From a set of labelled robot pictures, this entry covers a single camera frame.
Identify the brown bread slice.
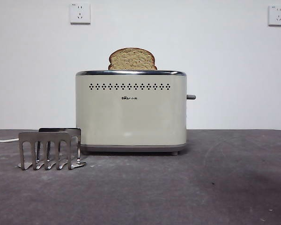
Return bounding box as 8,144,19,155
108,47,158,71

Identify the cream two-slot toaster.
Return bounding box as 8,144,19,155
75,69,187,156

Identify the steel bread rack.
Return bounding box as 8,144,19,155
17,127,87,171

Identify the white wall socket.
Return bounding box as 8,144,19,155
69,2,91,24
268,5,281,27

